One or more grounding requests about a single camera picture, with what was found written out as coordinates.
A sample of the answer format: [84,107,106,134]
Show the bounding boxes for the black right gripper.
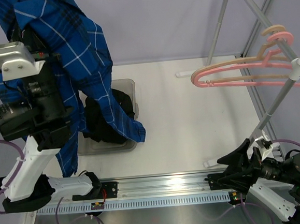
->
[215,133,299,195]

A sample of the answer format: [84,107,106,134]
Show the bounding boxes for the blue plaid shirt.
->
[0,0,149,183]

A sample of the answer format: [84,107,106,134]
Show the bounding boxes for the black shirt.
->
[83,89,144,142]

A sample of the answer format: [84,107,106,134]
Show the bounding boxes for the pink plastic hanger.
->
[188,29,300,96]

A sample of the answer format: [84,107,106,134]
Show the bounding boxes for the beige wooden hanger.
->
[191,24,294,88]

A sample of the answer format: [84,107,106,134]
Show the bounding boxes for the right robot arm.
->
[205,138,300,224]

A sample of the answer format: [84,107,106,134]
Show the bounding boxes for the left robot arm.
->
[0,25,102,214]

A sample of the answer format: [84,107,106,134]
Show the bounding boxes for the clear plastic bin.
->
[78,79,139,156]

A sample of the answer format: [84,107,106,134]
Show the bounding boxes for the metal clothes rack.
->
[169,0,300,171]

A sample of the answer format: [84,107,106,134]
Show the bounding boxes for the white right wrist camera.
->
[253,129,273,161]

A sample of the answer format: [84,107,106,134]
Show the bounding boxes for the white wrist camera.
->
[0,41,45,81]
[253,129,273,161]

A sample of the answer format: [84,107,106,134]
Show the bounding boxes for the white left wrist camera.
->
[0,41,45,81]

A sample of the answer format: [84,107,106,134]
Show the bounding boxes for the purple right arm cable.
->
[272,138,300,160]

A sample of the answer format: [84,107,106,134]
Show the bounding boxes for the aluminium mounting rail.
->
[23,163,300,207]

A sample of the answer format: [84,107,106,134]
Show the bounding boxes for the slotted cable duct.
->
[36,192,231,216]

